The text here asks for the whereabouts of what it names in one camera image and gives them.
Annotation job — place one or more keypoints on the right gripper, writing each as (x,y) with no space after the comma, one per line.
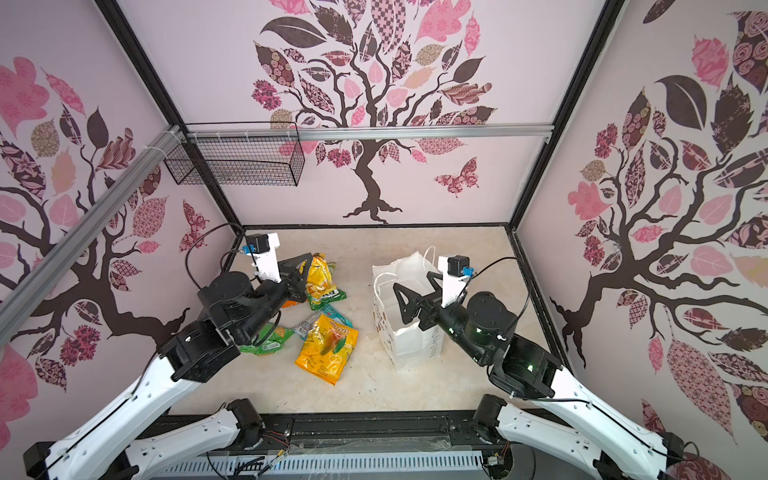
(433,306)

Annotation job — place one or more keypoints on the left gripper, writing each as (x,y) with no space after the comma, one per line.
(296,278)

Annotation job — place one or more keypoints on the yellow corn chips packet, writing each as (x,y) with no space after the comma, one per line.
(321,288)

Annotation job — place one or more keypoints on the teal snack packet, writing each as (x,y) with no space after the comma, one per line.
(303,328)

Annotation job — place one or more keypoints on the white paper bag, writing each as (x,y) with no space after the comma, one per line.
(406,344)

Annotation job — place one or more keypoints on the green snack packet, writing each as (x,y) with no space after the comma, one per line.
(270,340)

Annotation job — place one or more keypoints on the orange yellow snack packet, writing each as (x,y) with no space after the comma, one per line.
(327,349)

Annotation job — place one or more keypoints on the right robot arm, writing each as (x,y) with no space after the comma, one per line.
(547,407)

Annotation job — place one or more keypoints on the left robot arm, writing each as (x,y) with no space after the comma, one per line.
(111,445)

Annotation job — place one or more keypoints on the white vent strip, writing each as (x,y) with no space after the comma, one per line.
(329,465)

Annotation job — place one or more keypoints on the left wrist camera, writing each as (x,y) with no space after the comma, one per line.
(262,248)

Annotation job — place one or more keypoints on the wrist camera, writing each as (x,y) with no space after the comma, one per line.
(456,273)
(262,248)

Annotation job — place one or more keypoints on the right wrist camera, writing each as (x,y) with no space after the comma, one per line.
(456,273)

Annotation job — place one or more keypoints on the black wire basket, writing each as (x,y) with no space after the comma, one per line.
(260,153)

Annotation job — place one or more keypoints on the back aluminium rail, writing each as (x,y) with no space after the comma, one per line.
(375,133)

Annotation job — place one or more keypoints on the aluminium rail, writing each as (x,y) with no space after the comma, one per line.
(375,133)
(18,307)

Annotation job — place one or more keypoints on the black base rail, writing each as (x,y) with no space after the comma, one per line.
(381,432)

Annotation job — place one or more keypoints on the left aluminium rail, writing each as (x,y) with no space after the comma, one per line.
(18,307)

